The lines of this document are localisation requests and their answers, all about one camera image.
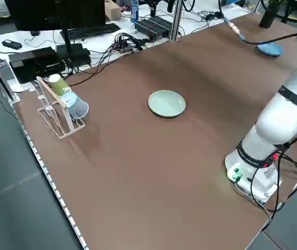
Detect cable with metal connector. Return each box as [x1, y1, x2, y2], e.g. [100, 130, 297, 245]
[218, 0, 297, 45]

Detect small black flat device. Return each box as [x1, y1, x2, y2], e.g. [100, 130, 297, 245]
[2, 39, 22, 49]

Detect green cup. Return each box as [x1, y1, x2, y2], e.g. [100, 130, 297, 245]
[48, 73, 70, 96]

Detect black computer monitor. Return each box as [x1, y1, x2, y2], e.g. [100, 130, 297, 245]
[4, 0, 106, 32]

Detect black monitor stand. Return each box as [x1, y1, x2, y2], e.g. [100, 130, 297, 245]
[56, 26, 92, 70]

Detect light blue cup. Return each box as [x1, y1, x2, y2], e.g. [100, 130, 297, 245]
[59, 91, 90, 120]

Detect blue plate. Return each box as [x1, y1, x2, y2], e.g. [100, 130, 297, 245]
[255, 43, 284, 58]

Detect green plate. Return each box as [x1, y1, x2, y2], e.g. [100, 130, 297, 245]
[147, 90, 187, 118]

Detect ribbed black power unit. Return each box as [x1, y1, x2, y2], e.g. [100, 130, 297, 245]
[134, 16, 174, 42]

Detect aluminium frame post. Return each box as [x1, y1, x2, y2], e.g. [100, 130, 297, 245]
[170, 0, 184, 42]

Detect black desktop box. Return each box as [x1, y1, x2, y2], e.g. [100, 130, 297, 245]
[8, 46, 66, 84]

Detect clear and wooden cup rack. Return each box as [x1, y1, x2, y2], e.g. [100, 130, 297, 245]
[35, 76, 86, 140]

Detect clear water bottle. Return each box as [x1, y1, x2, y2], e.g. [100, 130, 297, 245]
[130, 0, 140, 23]

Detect dark flower vase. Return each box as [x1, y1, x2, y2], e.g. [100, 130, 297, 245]
[259, 0, 284, 28]

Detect cardboard box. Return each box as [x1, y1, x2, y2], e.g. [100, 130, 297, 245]
[104, 0, 122, 21]

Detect black keyboard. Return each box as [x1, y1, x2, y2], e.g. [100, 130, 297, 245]
[67, 22, 122, 40]

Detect black arm base cables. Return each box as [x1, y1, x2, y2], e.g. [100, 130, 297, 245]
[250, 149, 297, 218]

